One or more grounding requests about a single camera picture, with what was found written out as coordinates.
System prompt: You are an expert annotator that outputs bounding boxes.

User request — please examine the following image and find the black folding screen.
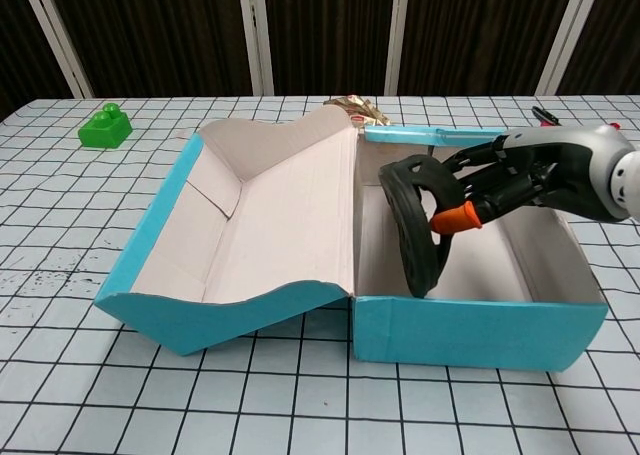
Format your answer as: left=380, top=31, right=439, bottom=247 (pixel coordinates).
left=0, top=0, right=640, bottom=121

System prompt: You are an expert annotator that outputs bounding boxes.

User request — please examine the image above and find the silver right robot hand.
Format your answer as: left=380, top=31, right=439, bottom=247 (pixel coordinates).
left=430, top=124, right=639, bottom=237

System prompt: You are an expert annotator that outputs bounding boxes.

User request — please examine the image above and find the white screen frame post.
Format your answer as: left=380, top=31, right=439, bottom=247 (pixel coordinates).
left=384, top=0, right=426, bottom=97
left=237, top=0, right=275, bottom=97
left=17, top=0, right=96, bottom=100
left=534, top=0, right=606, bottom=97

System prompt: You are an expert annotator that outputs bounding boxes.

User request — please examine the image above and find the red ribbon strap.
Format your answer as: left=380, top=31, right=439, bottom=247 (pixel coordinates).
left=535, top=116, right=621, bottom=130

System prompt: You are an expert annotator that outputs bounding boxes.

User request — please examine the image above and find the crumpled gold snack wrapper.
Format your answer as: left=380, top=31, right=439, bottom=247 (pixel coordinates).
left=323, top=93, right=391, bottom=128

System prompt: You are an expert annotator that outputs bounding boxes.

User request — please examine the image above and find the light blue shoe box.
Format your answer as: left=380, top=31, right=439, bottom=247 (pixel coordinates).
left=93, top=105, right=610, bottom=374

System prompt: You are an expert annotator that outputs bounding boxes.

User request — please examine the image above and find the green toy block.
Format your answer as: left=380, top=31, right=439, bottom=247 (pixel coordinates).
left=77, top=102, right=134, bottom=151

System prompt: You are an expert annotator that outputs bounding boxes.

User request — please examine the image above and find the metal spoon black handle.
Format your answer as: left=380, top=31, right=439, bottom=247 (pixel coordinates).
left=532, top=105, right=561, bottom=126

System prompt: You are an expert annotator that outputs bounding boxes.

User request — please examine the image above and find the white checkered tablecloth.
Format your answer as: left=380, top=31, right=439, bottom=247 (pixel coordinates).
left=0, top=94, right=640, bottom=455

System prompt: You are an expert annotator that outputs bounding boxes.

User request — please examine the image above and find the black slipper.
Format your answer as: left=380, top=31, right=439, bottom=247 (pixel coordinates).
left=378, top=155, right=466, bottom=299

